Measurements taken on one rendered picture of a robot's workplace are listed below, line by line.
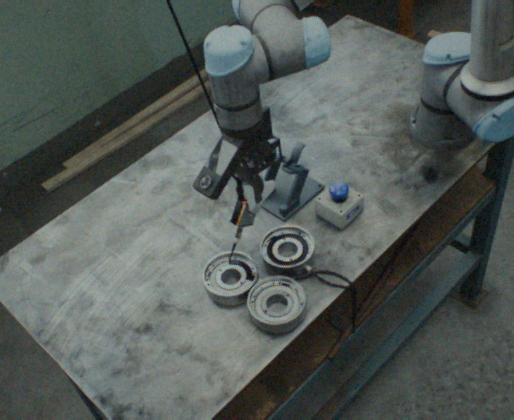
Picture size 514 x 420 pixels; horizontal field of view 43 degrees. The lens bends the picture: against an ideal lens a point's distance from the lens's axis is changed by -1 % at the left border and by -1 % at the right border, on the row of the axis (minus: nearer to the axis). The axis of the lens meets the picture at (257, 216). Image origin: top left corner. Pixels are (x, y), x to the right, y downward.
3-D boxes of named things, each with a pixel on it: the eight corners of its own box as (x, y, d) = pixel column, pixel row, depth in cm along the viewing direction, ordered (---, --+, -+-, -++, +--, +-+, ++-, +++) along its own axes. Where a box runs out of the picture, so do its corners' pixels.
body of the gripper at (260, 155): (284, 163, 116) (278, 110, 107) (250, 191, 112) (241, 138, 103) (253, 146, 120) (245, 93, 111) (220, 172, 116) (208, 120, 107)
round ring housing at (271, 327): (295, 343, 115) (293, 331, 112) (241, 327, 119) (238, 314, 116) (314, 296, 121) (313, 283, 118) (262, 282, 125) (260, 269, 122)
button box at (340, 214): (342, 230, 131) (341, 214, 128) (315, 214, 135) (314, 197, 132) (367, 207, 135) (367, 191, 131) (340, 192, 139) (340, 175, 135)
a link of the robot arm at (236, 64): (265, 40, 94) (210, 58, 92) (272, 100, 102) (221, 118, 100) (246, 15, 99) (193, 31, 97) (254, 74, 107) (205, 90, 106)
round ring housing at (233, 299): (200, 306, 123) (196, 293, 120) (212, 262, 130) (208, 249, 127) (255, 310, 121) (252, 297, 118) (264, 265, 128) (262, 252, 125)
